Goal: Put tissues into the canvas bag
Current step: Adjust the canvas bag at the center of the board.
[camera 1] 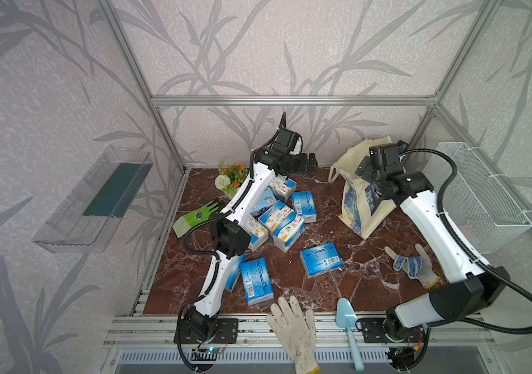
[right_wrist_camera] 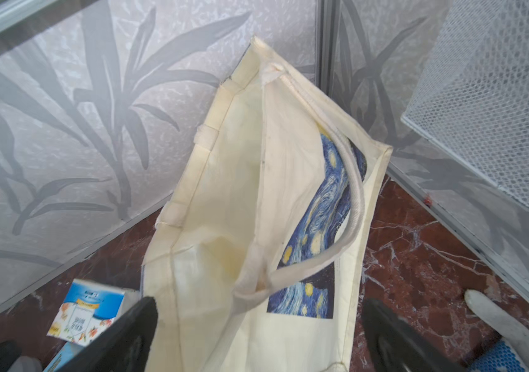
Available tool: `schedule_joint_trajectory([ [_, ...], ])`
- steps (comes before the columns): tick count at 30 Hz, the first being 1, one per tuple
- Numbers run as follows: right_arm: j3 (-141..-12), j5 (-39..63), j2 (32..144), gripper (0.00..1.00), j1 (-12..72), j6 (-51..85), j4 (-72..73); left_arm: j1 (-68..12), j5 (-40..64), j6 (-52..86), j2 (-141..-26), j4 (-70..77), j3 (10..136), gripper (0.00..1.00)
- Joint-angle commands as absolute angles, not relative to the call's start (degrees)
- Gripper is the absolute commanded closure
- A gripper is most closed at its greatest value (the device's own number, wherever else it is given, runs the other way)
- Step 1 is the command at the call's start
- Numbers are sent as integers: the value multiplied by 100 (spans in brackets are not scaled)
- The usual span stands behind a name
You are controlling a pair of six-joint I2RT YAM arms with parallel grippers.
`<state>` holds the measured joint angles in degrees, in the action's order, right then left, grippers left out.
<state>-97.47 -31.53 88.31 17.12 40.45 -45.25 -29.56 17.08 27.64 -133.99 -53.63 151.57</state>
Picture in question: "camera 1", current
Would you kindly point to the blue dotted white glove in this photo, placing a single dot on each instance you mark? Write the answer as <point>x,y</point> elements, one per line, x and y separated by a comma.
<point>417,268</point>

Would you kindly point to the blue tissue pack front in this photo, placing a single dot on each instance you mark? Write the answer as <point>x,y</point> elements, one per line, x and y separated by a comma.
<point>256,281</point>

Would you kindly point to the green black work glove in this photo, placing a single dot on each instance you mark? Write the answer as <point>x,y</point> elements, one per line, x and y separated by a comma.
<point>196,217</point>

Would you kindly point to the white wire basket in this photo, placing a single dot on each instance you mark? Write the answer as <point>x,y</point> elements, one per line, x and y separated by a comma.
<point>477,202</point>

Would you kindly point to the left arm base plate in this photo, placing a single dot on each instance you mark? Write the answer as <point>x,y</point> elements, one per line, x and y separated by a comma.
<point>221,331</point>

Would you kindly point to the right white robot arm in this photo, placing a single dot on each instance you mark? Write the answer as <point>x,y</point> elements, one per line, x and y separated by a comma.
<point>470,287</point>

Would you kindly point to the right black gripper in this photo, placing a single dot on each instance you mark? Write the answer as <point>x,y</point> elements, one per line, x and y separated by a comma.
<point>366,172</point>

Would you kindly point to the clear plastic wall shelf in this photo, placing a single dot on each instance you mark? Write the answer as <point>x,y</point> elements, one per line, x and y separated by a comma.
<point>92,212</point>

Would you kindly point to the canvas bag with blue painting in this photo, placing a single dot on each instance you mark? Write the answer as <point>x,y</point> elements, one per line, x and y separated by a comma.
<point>362,209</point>

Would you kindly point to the orange blue tissue pack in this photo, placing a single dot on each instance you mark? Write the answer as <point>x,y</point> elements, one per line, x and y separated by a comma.
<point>283,187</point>
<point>274,216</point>
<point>287,233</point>
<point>258,233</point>

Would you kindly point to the blue white upright tissue pack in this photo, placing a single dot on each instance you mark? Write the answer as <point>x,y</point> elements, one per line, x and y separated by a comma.
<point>304,206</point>

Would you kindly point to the orange blue tissue pack back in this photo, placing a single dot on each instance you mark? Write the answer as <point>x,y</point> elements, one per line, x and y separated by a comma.
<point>283,187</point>

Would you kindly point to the white ribbed flower pot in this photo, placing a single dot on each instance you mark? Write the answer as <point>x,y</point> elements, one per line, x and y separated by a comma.
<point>230,191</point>

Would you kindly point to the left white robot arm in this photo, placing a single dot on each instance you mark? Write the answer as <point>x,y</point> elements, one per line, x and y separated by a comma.
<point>229,242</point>

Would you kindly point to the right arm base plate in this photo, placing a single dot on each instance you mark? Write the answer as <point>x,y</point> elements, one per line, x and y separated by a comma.
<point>378,330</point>

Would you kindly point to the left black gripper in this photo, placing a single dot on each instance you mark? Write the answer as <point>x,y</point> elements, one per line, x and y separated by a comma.
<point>304,167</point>

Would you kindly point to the teal plastic trowel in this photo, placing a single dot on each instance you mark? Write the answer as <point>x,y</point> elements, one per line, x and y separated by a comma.
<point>346,319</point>

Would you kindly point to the artificial green flower plant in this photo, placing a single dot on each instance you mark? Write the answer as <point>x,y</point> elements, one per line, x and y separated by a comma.
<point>230,174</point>

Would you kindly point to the white cotton glove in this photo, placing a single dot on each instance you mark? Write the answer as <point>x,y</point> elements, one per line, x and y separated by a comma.
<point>296,331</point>

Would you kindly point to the light blue Vinda tissue pack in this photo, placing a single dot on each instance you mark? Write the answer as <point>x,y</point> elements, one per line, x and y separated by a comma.
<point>265,202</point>

